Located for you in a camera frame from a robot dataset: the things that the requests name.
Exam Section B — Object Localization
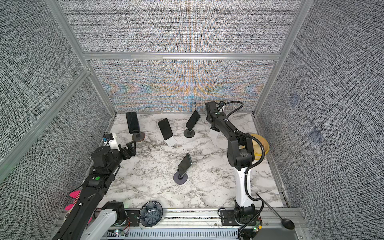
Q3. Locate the black round stand back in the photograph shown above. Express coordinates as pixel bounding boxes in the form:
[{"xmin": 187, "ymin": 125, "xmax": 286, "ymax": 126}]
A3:
[{"xmin": 184, "ymin": 129, "xmax": 195, "ymax": 138}]

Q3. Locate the white folding phone stand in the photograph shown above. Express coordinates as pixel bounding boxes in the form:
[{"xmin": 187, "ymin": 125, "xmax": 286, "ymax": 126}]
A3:
[{"xmin": 208, "ymin": 129, "xmax": 220, "ymax": 139}]

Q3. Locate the aluminium front rail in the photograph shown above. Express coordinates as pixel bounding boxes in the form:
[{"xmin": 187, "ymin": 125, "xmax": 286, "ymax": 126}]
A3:
[{"xmin": 53, "ymin": 207, "xmax": 310, "ymax": 240}]

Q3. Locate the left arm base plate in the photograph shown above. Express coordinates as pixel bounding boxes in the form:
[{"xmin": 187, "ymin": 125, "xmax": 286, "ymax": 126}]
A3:
[{"xmin": 111, "ymin": 209, "xmax": 140, "ymax": 228}]

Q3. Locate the purple round phone stand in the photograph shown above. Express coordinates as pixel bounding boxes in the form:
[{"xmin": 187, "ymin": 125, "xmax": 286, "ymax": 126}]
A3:
[{"xmin": 173, "ymin": 172, "xmax": 188, "ymax": 185}]

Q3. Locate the black phone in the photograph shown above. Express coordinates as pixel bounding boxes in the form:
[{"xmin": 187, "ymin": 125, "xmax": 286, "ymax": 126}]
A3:
[
  {"xmin": 178, "ymin": 154, "xmax": 192, "ymax": 176},
  {"xmin": 186, "ymin": 111, "xmax": 201, "ymax": 132},
  {"xmin": 126, "ymin": 112, "xmax": 141, "ymax": 134},
  {"xmin": 158, "ymin": 118, "xmax": 174, "ymax": 140}
]

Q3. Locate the pink white plush toy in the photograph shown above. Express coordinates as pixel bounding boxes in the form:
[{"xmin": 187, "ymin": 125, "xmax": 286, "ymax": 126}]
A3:
[{"xmin": 65, "ymin": 190, "xmax": 81, "ymax": 214}]

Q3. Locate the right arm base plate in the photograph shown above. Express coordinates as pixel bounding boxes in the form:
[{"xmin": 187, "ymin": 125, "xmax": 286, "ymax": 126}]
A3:
[{"xmin": 219, "ymin": 209, "xmax": 240, "ymax": 227}]

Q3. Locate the yellow bamboo steamer basket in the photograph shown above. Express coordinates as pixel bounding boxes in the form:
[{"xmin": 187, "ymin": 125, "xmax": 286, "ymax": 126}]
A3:
[{"xmin": 251, "ymin": 134, "xmax": 270, "ymax": 161}]

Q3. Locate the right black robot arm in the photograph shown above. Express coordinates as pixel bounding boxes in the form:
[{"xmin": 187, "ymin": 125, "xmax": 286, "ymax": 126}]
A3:
[{"xmin": 206, "ymin": 101, "xmax": 265, "ymax": 225}]

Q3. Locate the dark glass flower bowl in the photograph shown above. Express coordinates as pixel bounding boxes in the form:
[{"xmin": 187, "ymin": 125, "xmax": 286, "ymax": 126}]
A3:
[{"xmin": 139, "ymin": 201, "xmax": 163, "ymax": 228}]

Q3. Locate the black ladle spoon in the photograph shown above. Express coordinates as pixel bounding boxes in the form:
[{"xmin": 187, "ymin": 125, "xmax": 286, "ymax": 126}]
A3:
[{"xmin": 257, "ymin": 194, "xmax": 295, "ymax": 230}]

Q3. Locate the brown round phone stand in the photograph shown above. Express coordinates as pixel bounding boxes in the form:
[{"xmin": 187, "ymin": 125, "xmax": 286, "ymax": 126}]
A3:
[{"xmin": 132, "ymin": 132, "xmax": 146, "ymax": 143}]

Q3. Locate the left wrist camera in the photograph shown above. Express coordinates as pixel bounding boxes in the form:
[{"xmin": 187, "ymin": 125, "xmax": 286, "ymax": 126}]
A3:
[{"xmin": 103, "ymin": 132, "xmax": 119, "ymax": 150}]

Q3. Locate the white stand centre-left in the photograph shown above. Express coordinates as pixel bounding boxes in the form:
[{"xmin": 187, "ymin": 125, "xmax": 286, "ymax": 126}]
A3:
[{"xmin": 165, "ymin": 136, "xmax": 177, "ymax": 147}]

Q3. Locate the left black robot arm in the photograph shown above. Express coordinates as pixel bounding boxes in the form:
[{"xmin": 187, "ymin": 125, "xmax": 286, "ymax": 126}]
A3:
[{"xmin": 53, "ymin": 141, "xmax": 137, "ymax": 240}]

